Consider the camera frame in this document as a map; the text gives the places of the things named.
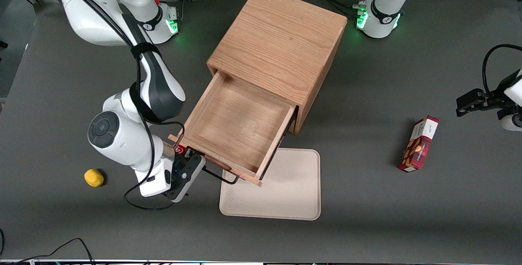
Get red cookie box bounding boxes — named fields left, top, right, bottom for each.
left=398, top=115, right=440, bottom=172

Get black left wrist camera cable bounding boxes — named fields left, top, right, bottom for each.
left=482, top=44, right=522, bottom=94

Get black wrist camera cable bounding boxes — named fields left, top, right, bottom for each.
left=482, top=44, right=522, bottom=94
left=26, top=0, right=186, bottom=212

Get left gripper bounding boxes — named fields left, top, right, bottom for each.
left=456, top=68, right=522, bottom=118

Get beige plastic tray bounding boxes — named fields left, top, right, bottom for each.
left=219, top=148, right=321, bottom=221

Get black cable on table edge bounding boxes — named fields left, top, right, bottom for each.
left=0, top=238, right=95, bottom=265

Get wooden drawer with long handle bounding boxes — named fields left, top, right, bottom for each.
left=168, top=71, right=295, bottom=187

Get wooden drawer cabinet body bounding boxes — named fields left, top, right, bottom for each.
left=207, top=0, right=348, bottom=135

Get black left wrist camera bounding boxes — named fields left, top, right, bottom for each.
left=456, top=88, right=486, bottom=109

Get yellow lemon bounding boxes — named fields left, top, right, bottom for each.
left=84, top=169, right=105, bottom=188

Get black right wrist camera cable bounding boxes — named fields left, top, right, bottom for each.
left=26, top=0, right=186, bottom=212

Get wooden drawer with short handle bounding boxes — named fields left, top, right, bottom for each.
left=279, top=109, right=299, bottom=146

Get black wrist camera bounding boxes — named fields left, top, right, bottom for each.
left=164, top=154, right=206, bottom=203
left=456, top=88, right=486, bottom=109

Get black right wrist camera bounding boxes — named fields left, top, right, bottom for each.
left=164, top=154, right=206, bottom=203

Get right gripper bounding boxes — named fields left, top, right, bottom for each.
left=138, top=147, right=196, bottom=198

